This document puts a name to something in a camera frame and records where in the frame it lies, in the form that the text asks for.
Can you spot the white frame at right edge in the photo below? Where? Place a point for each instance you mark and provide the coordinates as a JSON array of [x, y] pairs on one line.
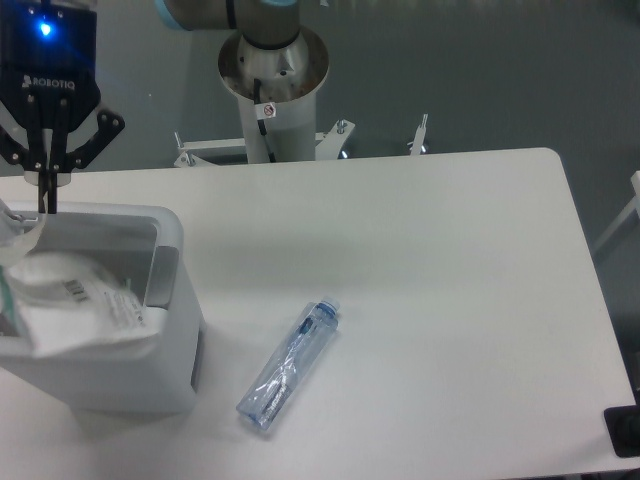
[[621, 226]]

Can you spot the white open trash can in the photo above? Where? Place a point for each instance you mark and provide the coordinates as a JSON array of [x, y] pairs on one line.
[[158, 375]]

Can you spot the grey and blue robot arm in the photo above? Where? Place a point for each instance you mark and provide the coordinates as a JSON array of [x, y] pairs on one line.
[[268, 25]]

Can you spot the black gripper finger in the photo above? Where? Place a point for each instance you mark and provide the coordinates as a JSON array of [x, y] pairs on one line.
[[62, 162], [32, 158]]

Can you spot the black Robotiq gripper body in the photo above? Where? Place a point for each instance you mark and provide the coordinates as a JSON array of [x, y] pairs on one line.
[[48, 54]]

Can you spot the white plastic packaging bag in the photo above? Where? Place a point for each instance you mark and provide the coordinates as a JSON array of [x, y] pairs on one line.
[[73, 281]]

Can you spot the crushed clear plastic bottle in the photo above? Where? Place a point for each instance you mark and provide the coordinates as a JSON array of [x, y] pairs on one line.
[[289, 363]]

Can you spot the black device at table edge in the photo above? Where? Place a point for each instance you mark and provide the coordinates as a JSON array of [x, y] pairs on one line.
[[623, 426]]

